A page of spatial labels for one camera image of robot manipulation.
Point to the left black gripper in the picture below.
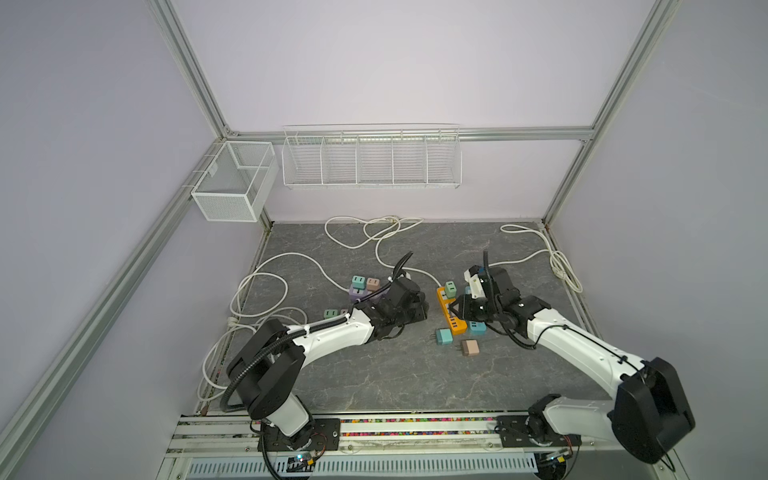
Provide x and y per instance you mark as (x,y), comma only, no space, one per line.
(421,311)

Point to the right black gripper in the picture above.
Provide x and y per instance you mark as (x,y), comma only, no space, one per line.
(463,307)

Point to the green plug from teal strip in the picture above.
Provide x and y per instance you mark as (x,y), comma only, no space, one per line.
(443,336)

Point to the orange power strip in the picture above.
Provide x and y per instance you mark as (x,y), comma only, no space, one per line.
(456,325)

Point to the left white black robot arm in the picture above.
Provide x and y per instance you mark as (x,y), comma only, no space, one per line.
(263,374)

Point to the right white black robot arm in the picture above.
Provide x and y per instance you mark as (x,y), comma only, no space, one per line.
(646,412)

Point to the green plug on purple strip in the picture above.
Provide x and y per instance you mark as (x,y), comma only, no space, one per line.
(358,282)

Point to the purple power strip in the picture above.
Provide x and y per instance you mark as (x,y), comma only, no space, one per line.
(362,295)

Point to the small white mesh basket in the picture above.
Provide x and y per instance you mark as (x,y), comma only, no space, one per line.
(237,182)

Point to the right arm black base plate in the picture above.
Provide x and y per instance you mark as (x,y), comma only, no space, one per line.
(523,430)

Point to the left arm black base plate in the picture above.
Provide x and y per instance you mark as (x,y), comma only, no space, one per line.
(320,434)

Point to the long white wire basket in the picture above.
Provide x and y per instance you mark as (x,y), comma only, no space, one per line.
(372,156)

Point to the aluminium mounting rail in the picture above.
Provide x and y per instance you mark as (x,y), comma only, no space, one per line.
(351,433)

